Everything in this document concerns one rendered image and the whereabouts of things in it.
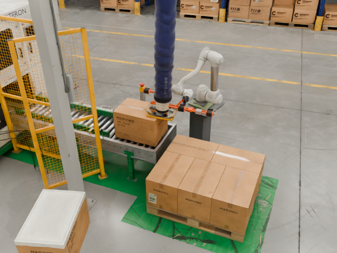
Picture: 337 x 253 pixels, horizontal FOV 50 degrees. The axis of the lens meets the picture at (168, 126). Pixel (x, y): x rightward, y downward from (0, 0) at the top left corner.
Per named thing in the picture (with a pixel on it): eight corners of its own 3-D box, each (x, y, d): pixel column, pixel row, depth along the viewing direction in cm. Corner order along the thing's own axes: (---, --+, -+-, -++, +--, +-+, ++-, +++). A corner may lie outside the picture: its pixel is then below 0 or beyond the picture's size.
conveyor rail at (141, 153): (12, 126, 542) (9, 115, 532) (15, 124, 546) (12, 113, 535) (154, 163, 466) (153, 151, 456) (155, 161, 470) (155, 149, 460)
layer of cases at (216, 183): (146, 204, 443) (145, 178, 421) (176, 157, 520) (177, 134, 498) (243, 234, 404) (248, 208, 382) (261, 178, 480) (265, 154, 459)
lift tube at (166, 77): (151, 100, 449) (152, 16, 390) (158, 93, 466) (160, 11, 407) (167, 105, 442) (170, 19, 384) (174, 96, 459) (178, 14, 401)
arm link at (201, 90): (200, 94, 529) (200, 81, 516) (210, 98, 520) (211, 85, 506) (193, 99, 519) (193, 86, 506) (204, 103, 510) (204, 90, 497)
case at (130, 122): (115, 136, 492) (112, 111, 470) (129, 122, 523) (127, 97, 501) (155, 147, 472) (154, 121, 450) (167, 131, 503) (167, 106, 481)
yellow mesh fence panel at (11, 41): (44, 199, 471) (4, 42, 356) (43, 194, 478) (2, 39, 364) (108, 176, 506) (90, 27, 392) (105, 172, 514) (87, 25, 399)
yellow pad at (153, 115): (145, 116, 458) (146, 113, 455) (148, 112, 466) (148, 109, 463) (171, 121, 451) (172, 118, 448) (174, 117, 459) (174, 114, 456)
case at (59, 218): (50, 219, 361) (42, 188, 339) (90, 222, 357) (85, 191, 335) (24, 272, 310) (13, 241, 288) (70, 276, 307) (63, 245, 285)
